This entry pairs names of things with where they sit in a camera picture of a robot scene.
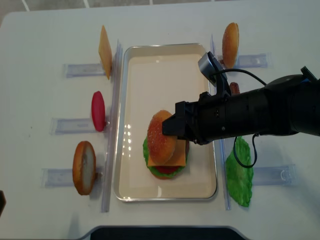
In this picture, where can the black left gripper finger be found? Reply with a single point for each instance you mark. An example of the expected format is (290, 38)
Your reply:
(2, 201)

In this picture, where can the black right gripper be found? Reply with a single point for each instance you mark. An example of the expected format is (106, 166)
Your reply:
(201, 121)

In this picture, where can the brown top bun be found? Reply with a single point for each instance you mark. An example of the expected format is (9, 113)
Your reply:
(161, 147)

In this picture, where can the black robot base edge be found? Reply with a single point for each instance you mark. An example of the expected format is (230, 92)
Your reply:
(164, 233)

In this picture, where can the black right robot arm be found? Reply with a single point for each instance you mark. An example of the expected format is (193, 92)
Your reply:
(283, 107)

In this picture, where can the orange cheese slice on burger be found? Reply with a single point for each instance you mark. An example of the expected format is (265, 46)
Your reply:
(178, 158)

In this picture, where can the tomato slice on burger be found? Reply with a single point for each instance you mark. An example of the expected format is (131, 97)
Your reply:
(167, 169)

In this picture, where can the green lettuce on burger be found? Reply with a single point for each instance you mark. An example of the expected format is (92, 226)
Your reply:
(146, 152)

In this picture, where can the upright brown meat patty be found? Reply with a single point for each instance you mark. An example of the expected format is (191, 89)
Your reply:
(234, 88)

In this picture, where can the upright red tomato slice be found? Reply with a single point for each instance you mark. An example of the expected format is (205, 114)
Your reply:
(98, 111)

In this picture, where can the upright green lettuce leaf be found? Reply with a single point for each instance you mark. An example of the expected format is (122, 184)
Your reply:
(239, 179)

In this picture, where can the clear tomato holder track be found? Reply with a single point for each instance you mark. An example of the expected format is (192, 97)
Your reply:
(61, 126)

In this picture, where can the upright orange cheese slice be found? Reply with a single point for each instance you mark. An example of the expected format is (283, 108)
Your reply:
(105, 52)

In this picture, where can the clear lettuce holder track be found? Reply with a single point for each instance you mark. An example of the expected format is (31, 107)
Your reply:
(275, 176)

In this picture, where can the clear cheese holder track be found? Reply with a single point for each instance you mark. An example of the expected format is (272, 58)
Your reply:
(83, 70)

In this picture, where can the silver metal tray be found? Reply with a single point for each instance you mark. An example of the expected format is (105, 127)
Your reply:
(155, 78)

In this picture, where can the clear left bun holder track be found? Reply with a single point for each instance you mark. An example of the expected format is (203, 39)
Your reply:
(56, 177)

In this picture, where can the clear bun holder track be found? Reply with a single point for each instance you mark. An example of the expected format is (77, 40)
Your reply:
(56, 177)
(247, 61)

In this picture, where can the bottom bun on burger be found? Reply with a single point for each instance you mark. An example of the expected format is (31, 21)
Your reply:
(162, 176)

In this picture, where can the left upright bun half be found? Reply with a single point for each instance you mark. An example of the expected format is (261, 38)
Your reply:
(84, 168)

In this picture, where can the upright bun half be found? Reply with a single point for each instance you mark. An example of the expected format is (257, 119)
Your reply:
(230, 45)
(84, 168)

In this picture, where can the right upright bun half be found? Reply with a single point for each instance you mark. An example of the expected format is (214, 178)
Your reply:
(230, 45)

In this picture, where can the clear right bun holder track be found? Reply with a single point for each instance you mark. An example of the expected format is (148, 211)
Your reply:
(247, 61)

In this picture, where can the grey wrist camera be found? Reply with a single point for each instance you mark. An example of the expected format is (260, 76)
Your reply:
(210, 67)

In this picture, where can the clear left long rail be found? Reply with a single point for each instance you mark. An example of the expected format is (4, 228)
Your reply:
(113, 128)

